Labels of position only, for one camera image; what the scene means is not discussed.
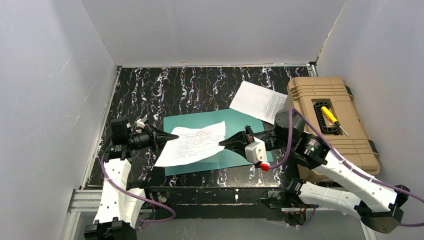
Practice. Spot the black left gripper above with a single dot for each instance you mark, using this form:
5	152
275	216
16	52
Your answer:
155	138

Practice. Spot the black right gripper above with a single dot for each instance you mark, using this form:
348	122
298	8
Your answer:
247	139

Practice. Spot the teal paper folder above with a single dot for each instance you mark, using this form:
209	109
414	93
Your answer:
234	121

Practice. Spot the white printed paper sheet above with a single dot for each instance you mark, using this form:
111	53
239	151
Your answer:
192	145

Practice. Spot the white printed paper stack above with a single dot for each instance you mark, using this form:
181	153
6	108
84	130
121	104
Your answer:
258	102

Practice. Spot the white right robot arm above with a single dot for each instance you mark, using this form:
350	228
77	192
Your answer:
362	196

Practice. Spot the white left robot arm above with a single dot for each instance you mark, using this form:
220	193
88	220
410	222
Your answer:
121	201

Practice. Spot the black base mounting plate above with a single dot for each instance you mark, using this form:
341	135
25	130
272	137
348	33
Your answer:
212	202

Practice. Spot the tan plastic toolbox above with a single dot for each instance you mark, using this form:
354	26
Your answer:
309	94

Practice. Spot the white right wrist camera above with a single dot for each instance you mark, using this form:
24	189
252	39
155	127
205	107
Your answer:
256	154

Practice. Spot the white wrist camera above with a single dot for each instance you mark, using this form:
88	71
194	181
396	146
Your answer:
141	123
256	154

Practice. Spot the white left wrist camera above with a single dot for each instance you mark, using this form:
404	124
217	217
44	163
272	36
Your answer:
141	123

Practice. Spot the yellow handled screwdriver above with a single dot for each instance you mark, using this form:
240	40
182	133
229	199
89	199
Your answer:
333	119

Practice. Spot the aluminium frame rail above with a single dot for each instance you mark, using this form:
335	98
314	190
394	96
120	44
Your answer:
325	199

